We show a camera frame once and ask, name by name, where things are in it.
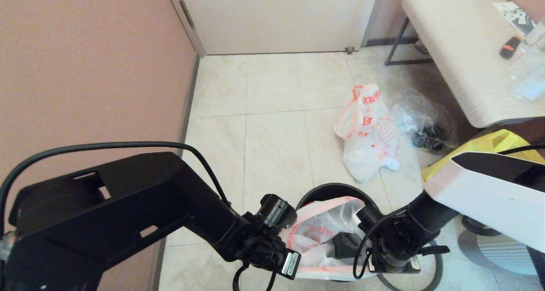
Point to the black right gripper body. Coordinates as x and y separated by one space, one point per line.
394 265

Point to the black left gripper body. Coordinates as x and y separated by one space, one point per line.
289 264

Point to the white red-printed bin liner bag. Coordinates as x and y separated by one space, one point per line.
315 227

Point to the black round trash bin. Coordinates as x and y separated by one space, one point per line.
328 191

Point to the white red plastic bag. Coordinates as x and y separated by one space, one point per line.
370 142

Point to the grey ribbed robot base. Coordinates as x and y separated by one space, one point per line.
502 252

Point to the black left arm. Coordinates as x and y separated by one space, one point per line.
127 206

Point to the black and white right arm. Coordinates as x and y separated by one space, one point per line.
481 197

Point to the clear plastic bag with items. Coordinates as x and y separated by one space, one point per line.
419 116

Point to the yellow fabric tote bag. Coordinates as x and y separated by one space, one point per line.
489 144

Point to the beige bench with metal legs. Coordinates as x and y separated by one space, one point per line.
460 48

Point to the clear plastic water bottle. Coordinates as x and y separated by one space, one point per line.
528 76

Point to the white door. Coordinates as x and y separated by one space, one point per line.
276 18

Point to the black and orange marker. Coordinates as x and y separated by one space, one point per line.
509 47

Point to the black and white printed paper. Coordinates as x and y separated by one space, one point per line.
513 16

